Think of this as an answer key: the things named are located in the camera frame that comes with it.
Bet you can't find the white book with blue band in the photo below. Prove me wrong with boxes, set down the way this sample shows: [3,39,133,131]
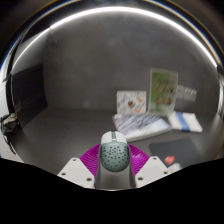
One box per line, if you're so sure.
[167,111,204,133]

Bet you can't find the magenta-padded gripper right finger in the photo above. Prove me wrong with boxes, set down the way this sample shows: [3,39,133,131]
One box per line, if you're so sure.
[128,143,171,189]

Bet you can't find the grey striped cover book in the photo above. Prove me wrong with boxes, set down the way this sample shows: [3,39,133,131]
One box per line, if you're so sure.
[112,113,173,143]

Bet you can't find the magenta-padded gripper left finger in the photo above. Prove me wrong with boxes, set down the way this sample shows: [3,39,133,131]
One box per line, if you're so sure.
[57,143,102,189]

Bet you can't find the green and white computer mouse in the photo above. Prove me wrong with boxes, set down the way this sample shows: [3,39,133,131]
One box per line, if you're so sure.
[99,130,132,174]

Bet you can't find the black flat panel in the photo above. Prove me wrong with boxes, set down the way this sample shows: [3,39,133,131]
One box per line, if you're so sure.
[10,63,47,128]

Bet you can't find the white card with colourful stickers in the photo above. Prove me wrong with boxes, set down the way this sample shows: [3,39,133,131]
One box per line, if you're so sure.
[116,90,148,116]

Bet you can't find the green standing menu poster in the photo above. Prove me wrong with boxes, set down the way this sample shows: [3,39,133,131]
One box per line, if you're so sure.
[147,67,179,116]

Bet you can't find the black device with cables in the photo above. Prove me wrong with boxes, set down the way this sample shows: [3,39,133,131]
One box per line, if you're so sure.
[0,113,22,155]

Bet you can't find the black mouse pad cat print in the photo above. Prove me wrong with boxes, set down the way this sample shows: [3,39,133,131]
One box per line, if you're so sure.
[148,138,205,174]

